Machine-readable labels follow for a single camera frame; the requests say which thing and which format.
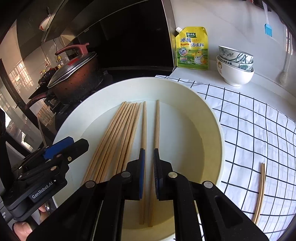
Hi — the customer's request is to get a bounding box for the wooden chopstick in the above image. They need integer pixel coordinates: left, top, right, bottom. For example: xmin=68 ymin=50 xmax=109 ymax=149
xmin=81 ymin=101 xmax=126 ymax=184
xmin=88 ymin=102 xmax=132 ymax=183
xmin=148 ymin=100 xmax=160 ymax=227
xmin=113 ymin=103 xmax=142 ymax=174
xmin=98 ymin=102 xmax=133 ymax=183
xmin=96 ymin=102 xmax=138 ymax=183
xmin=253 ymin=163 xmax=266 ymax=225
xmin=252 ymin=163 xmax=265 ymax=224
xmin=139 ymin=101 xmax=147 ymax=225
xmin=95 ymin=102 xmax=136 ymax=184

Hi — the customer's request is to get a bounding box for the left human hand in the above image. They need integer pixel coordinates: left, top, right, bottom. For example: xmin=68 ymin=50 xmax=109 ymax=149
xmin=13 ymin=204 xmax=49 ymax=241

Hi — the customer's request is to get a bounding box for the large white round tray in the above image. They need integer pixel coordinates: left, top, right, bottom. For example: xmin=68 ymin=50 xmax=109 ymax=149
xmin=54 ymin=77 xmax=225 ymax=240

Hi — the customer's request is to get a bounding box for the dark red cooking pot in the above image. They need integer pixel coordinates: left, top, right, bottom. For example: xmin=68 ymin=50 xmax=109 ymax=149
xmin=47 ymin=55 xmax=102 ymax=105

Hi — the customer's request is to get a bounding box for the white checkered cloth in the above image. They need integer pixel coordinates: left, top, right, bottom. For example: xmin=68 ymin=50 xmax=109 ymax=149
xmin=154 ymin=74 xmax=296 ymax=241

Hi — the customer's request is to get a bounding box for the white bottom bowl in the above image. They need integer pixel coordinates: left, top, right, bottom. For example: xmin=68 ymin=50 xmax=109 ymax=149
xmin=216 ymin=55 xmax=254 ymax=87

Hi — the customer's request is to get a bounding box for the patterned middle bowl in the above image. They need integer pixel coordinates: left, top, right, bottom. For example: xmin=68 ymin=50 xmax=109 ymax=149
xmin=217 ymin=55 xmax=254 ymax=72

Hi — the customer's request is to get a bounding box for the patterned bowl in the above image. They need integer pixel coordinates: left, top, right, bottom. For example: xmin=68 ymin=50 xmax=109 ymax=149
xmin=217 ymin=55 xmax=254 ymax=72
xmin=218 ymin=46 xmax=253 ymax=63

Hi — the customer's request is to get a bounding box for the yellow seasoning pouch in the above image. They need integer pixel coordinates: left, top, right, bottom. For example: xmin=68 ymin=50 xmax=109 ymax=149
xmin=175 ymin=27 xmax=209 ymax=70

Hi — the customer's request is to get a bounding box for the patterned top bowl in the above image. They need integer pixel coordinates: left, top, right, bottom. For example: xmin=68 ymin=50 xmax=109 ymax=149
xmin=218 ymin=46 xmax=253 ymax=63

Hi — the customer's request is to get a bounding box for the blue silicone brush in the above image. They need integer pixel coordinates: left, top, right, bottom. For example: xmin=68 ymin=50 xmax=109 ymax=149
xmin=262 ymin=1 xmax=273 ymax=37

